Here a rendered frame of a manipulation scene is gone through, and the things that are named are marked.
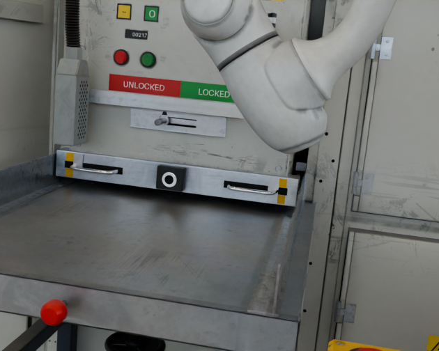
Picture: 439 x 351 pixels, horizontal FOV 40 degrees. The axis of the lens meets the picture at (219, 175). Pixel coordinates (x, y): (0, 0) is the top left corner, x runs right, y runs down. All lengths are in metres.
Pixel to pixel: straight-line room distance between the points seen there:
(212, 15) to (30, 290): 0.44
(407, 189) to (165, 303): 0.76
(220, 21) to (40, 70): 0.77
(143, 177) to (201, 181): 0.13
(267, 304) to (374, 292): 0.69
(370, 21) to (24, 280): 0.58
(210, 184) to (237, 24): 0.53
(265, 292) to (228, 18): 0.37
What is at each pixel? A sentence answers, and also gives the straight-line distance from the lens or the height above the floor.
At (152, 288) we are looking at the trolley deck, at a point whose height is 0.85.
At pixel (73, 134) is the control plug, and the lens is 1.26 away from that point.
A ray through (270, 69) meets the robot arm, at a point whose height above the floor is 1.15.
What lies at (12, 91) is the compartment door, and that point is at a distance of 1.46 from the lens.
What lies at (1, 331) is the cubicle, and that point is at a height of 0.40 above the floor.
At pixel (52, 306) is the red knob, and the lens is 0.80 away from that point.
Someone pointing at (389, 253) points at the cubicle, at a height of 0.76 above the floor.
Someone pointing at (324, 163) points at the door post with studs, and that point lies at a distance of 1.41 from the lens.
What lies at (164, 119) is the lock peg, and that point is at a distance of 1.28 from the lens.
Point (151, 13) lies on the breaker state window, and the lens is 1.32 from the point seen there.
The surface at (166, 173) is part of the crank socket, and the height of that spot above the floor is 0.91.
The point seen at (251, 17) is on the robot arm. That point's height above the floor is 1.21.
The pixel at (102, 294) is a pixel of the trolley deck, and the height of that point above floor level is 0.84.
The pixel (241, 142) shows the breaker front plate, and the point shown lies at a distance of 1.28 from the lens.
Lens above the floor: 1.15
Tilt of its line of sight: 11 degrees down
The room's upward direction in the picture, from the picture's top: 5 degrees clockwise
